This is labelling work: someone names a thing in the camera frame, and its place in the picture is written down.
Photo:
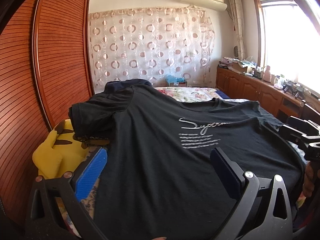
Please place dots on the folded navy garment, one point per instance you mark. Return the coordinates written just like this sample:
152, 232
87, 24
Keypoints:
114, 86

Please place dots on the clutter pile on cabinet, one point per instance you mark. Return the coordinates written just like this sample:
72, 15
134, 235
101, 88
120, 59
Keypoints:
237, 65

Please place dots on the yellow plush toy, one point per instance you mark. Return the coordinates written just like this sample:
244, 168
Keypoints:
59, 153

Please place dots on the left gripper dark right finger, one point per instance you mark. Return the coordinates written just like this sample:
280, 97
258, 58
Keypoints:
229, 173

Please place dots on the blue item on box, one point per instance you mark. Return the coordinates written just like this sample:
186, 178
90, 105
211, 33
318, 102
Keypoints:
175, 81

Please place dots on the person right hand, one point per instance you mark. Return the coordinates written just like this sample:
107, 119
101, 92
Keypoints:
309, 184

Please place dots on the beige window drape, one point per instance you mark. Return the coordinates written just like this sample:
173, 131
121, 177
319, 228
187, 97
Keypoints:
239, 26

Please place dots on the wooden side cabinet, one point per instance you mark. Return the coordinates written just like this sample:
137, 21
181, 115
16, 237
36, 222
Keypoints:
238, 86

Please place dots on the sheer circle-pattern curtain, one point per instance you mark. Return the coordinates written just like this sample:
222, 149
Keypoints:
150, 44

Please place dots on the floral bed blanket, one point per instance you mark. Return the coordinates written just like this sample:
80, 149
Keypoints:
195, 94

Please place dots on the wooden slatted wardrobe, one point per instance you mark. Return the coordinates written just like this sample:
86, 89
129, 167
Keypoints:
44, 70

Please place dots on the black printed t-shirt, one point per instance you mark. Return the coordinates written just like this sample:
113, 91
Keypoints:
158, 180

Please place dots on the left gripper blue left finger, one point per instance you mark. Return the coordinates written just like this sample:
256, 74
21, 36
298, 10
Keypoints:
87, 173

